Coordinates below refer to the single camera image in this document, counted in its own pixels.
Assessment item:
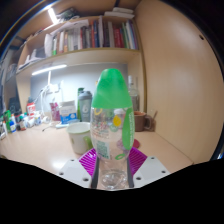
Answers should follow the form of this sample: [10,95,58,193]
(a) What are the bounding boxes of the small green bottle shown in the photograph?
[4,109,13,132]

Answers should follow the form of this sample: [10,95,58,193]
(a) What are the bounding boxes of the pink packet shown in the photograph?
[49,102,62,122]

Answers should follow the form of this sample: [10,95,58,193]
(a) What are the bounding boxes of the grey shaker bottle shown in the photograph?
[77,87,93,123]

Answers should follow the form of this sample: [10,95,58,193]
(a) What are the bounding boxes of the white wall outlet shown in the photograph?
[49,83,64,95]

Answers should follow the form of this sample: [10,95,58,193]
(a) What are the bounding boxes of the wooden shelf unit with books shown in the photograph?
[14,6,146,113]

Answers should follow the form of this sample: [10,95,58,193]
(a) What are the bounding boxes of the red and white container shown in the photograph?
[26,101,37,118]

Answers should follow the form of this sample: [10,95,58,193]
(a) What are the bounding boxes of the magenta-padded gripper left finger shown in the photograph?
[57,147,100,190]

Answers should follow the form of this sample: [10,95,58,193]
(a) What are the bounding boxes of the blue and white box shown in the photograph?
[58,100,79,125]

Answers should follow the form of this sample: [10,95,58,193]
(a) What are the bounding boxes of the white mug with green handle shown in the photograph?
[65,121,95,155]

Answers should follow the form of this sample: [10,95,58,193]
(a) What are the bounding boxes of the light blue hairbrush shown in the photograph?
[54,122,73,130]

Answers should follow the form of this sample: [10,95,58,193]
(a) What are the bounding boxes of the clear glass bottle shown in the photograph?
[127,75,141,113]

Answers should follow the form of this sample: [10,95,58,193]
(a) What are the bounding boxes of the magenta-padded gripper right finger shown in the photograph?
[126,146,171,190]

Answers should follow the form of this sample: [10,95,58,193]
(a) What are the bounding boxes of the clear bottle with green top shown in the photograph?
[89,68,136,192]

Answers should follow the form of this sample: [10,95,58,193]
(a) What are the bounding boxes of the under-shelf light strip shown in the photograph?
[31,64,68,76]

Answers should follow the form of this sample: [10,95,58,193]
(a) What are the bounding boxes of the ceiling light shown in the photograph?
[47,7,59,25]

